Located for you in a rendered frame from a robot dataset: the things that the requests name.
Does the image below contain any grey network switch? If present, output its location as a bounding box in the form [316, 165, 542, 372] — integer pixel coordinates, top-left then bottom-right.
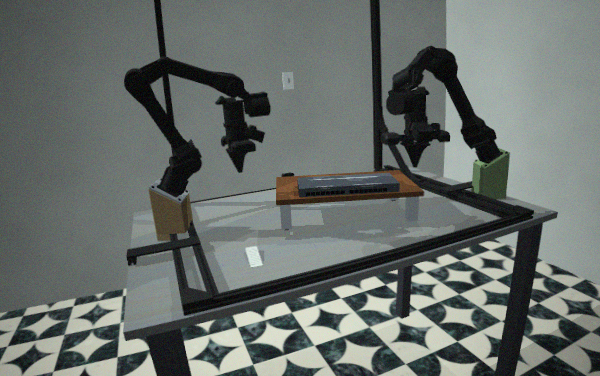
[297, 173, 400, 197]

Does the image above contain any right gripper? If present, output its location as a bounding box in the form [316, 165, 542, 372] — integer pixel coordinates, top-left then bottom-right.
[221, 119, 256, 173]

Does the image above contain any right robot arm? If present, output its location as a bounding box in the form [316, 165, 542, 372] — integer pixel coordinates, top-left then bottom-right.
[124, 56, 271, 197]

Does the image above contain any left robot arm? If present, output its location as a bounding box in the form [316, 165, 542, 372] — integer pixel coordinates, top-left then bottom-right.
[386, 46, 503, 164]

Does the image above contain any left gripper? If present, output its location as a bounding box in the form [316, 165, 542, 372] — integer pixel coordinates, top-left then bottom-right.
[381, 112, 450, 167]

